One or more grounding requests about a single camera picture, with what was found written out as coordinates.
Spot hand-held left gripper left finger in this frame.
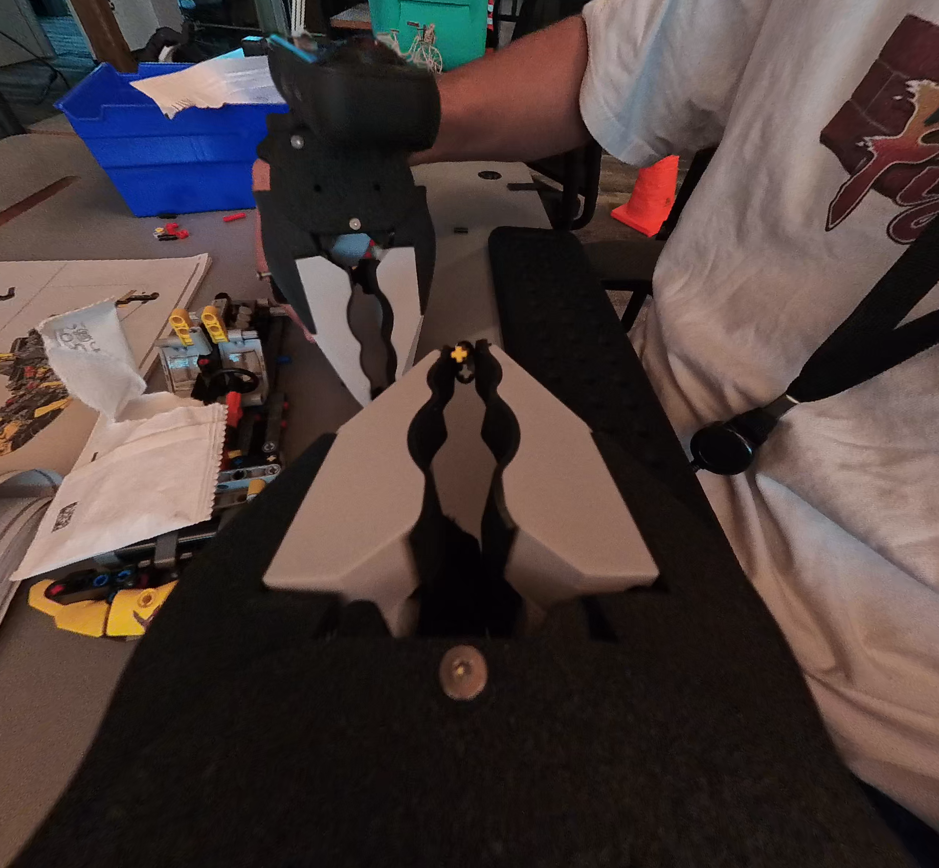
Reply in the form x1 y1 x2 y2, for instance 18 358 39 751
261 349 463 639

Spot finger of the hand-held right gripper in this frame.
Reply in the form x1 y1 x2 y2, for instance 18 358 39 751
295 254 382 408
369 245 426 386

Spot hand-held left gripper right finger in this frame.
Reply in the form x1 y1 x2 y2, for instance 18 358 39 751
474 340 661 637

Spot person's right forearm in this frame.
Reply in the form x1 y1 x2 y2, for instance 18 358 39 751
409 14 594 166

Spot lego car chassis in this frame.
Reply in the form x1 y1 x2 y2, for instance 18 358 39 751
28 298 292 640

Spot scattered small lego pins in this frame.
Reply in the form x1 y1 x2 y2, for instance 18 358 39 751
152 210 248 243

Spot lego instruction booklet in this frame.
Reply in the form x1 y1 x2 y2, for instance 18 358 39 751
0 254 215 625

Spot small white bicycle model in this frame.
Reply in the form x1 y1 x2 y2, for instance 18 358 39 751
376 22 446 74

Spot empty white paper bags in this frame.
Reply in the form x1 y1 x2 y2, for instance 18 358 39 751
129 52 289 119

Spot blue plastic bin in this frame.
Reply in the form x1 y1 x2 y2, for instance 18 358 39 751
53 61 289 218

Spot white torn paper bag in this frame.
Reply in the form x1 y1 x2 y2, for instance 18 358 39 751
9 297 230 583

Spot black bag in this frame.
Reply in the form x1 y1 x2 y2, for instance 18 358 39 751
138 26 186 64

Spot orange traffic cone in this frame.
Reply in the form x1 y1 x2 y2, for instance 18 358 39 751
609 154 682 238

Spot white cabinet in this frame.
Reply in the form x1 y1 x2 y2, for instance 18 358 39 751
87 0 186 53

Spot brown wooden strip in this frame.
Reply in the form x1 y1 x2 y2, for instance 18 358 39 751
0 175 79 228

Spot person in white T-shirt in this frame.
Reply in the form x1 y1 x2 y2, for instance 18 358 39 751
581 0 939 814

